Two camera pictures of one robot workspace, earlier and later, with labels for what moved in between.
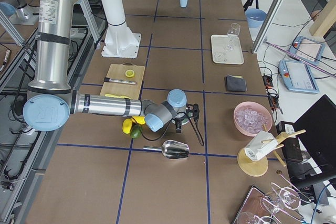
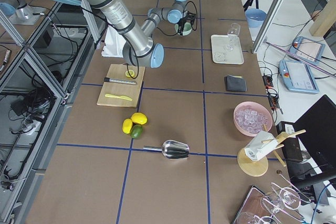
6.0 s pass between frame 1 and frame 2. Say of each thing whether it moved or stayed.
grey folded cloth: stayed
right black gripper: moved
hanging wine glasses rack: stayed
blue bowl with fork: stayed
